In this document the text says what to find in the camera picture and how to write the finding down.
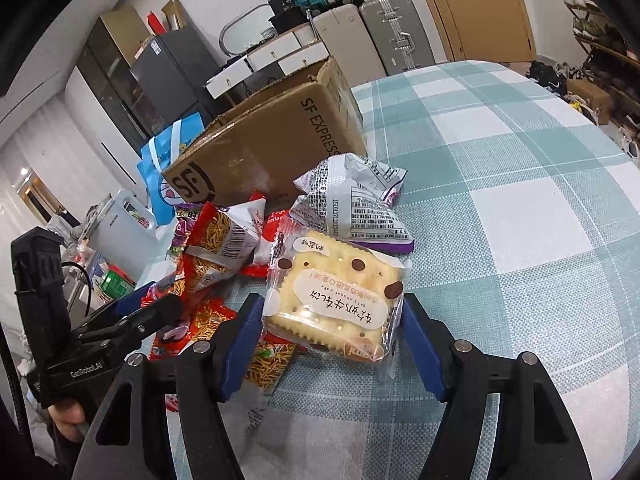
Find dark grey fridge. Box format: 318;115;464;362
129;30;221;133

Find small floor cardboard box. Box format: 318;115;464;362
566;78;613;126

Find clear cracker packet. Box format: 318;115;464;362
261;217;412;363

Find rows of shoes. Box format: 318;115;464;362
560;0;640;161

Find pile of dark shoes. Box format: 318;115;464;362
527;60;571;93

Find green packet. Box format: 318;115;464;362
97;266;137;302

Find black glass cabinet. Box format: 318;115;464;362
76;7;168;158

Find red white snack packet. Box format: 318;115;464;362
250;209;297;281

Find brown cardboard box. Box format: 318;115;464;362
161;56;368;213
161;0;190;32

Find orange noodle snack packet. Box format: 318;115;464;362
180;195;268;281
192;300;303;392

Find flat brown cardboard box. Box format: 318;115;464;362
161;0;190;32

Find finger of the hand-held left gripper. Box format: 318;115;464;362
85;281;159;327
72;294;184;357

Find chrome curved tube frame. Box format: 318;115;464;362
219;2;281;57

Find silver suitcase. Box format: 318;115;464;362
359;0;436;77

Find beige suitcase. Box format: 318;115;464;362
312;4;387;87

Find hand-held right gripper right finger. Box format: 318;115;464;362
401;292;598;480

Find white red chips packet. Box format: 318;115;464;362
176;255;236;311

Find wooden door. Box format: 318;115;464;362
407;0;538;63

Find person's left hand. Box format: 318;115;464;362
47;400;93;442

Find white drawer desk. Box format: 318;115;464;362
205;24;331;100

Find wooden shoe rack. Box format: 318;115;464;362
570;5;640;161

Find blue cartoon tote bag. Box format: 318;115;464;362
139;121;212;227

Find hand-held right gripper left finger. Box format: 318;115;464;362
72;292;266;480

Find purple white snack packet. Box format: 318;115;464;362
289;194;416;256
292;152;407;207
171;202;207;252

